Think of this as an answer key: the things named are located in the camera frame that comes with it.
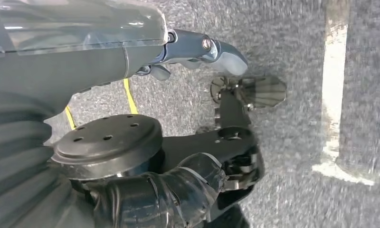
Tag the black ribbed robot foot plate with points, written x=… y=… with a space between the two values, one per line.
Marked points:
x=265 y=93

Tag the black robot leg joint disc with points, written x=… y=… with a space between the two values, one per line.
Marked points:
x=108 y=148

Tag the silver floor tape mark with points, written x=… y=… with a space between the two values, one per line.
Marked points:
x=333 y=94

